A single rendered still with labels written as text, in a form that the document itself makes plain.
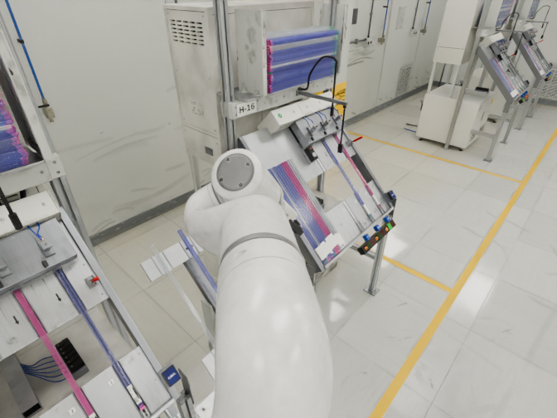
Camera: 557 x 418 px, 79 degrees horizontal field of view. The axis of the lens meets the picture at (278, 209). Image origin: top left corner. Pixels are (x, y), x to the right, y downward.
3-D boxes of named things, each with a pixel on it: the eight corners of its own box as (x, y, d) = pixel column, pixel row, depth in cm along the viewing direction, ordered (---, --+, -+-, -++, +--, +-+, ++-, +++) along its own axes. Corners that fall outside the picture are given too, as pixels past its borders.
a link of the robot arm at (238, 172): (245, 226, 64) (288, 202, 63) (216, 211, 51) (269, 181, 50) (227, 190, 66) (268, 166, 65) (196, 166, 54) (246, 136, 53)
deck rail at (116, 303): (174, 395, 112) (180, 396, 107) (169, 399, 111) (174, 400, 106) (61, 212, 114) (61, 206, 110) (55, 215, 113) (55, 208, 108)
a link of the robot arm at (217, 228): (193, 352, 38) (209, 227, 65) (320, 284, 36) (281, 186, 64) (140, 298, 34) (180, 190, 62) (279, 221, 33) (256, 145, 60)
